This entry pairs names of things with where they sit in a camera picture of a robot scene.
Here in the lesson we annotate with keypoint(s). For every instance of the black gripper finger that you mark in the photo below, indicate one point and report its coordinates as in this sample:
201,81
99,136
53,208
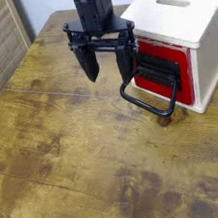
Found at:
124,58
87,59

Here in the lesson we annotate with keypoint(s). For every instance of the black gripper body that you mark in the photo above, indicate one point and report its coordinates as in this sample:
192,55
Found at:
98,29

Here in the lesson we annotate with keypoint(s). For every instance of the red drawer front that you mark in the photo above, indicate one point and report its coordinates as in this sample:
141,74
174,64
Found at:
177,53

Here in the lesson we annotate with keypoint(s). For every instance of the black metal drawer handle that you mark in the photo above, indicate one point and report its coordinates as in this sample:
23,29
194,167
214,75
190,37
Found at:
156,73

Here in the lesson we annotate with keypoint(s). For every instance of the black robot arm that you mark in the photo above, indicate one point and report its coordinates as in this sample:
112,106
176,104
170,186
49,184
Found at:
99,29

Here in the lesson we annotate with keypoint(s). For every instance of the white wooden box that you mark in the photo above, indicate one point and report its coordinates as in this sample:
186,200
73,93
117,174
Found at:
188,23

